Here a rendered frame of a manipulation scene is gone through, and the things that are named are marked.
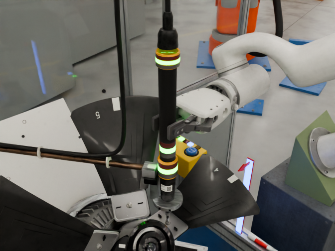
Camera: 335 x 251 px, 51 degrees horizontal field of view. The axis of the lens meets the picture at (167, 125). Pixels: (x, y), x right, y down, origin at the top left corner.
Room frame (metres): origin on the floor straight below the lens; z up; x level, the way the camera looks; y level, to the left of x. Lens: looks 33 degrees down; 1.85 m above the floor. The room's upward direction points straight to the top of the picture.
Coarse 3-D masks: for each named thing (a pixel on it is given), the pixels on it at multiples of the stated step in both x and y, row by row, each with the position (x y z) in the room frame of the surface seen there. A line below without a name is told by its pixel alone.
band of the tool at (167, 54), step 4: (176, 48) 0.59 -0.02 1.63; (156, 52) 0.57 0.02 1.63; (164, 52) 0.60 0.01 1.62; (168, 52) 0.60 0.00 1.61; (176, 52) 0.60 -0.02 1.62; (164, 56) 0.56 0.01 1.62; (168, 56) 0.56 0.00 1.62; (172, 56) 0.56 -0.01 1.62; (172, 60) 0.56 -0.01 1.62; (160, 64) 0.56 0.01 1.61; (160, 68) 0.57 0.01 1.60
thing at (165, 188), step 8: (168, 16) 0.57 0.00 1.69; (168, 24) 0.57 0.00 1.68; (160, 32) 0.57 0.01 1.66; (168, 32) 0.57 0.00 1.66; (176, 32) 0.58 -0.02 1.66; (160, 40) 0.57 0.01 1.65; (168, 40) 0.56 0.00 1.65; (176, 40) 0.57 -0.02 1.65; (160, 48) 0.57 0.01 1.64; (168, 48) 0.56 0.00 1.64; (160, 184) 0.58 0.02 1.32; (168, 184) 0.56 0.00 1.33; (168, 192) 0.56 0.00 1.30; (168, 200) 0.57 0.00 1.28
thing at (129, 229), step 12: (108, 228) 0.55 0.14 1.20; (120, 228) 0.53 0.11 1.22; (132, 228) 0.50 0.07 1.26; (144, 228) 0.51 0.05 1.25; (156, 228) 0.52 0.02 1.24; (168, 228) 0.52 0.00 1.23; (120, 240) 0.49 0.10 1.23; (132, 240) 0.47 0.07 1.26; (144, 240) 0.49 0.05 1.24; (156, 240) 0.50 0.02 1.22; (168, 240) 0.51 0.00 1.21
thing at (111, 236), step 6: (96, 234) 0.48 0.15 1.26; (102, 234) 0.49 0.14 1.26; (108, 234) 0.49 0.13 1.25; (114, 234) 0.50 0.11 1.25; (90, 240) 0.48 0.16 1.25; (96, 240) 0.48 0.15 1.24; (102, 240) 0.49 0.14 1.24; (108, 240) 0.49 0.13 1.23; (114, 240) 0.50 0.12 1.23; (90, 246) 0.48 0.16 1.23; (102, 246) 0.49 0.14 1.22; (108, 246) 0.49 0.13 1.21
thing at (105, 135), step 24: (120, 96) 0.75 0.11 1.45; (144, 96) 0.75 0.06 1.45; (72, 120) 0.71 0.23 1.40; (120, 120) 0.70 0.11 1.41; (144, 120) 0.70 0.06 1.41; (96, 144) 0.67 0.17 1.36; (144, 144) 0.66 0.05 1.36; (96, 168) 0.64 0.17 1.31; (120, 168) 0.63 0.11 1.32; (120, 192) 0.60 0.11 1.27
